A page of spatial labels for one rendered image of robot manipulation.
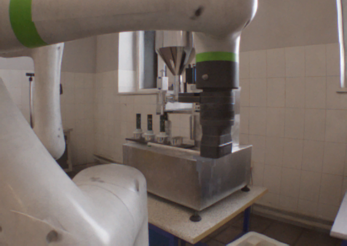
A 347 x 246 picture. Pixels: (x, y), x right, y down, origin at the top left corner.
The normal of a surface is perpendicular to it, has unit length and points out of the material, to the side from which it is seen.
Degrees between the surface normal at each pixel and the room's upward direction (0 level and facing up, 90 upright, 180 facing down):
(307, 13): 90
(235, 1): 111
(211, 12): 128
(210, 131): 101
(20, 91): 90
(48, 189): 52
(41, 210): 59
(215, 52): 91
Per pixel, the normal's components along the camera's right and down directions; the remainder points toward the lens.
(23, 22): 0.02, 0.54
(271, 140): -0.69, 0.05
